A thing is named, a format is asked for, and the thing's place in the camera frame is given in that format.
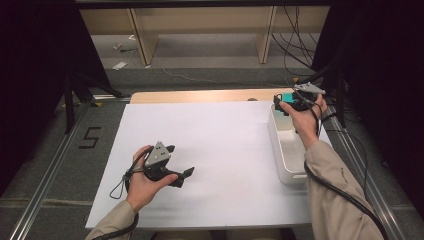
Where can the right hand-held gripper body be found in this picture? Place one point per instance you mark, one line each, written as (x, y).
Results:
(308, 89)

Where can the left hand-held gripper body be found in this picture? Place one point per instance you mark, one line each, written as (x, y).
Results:
(157, 156)

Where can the long white plastic bin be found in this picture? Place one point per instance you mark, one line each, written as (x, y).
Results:
(286, 150)

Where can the person's right hand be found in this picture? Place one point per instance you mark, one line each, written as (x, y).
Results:
(305, 123)

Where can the person's left hand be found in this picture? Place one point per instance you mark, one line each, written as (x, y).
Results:
(143, 190)

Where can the yellow tape piece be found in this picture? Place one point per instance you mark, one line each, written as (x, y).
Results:
(96, 104)
(295, 79)

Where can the black metal stand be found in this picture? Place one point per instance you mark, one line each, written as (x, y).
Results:
(69, 110)
(339, 106)

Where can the white board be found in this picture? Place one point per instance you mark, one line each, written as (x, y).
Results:
(216, 150)

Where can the light wooden table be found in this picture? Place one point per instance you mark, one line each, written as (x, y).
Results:
(206, 96)

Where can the dark curtain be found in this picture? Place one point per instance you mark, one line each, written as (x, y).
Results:
(390, 83)
(30, 83)

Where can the white paper scrap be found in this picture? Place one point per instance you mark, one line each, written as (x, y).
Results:
(119, 65)

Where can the light wooden shelf unit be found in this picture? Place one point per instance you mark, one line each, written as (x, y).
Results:
(206, 20)

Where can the aluminium floor rail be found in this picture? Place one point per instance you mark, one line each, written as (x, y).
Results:
(366, 180)
(50, 176)

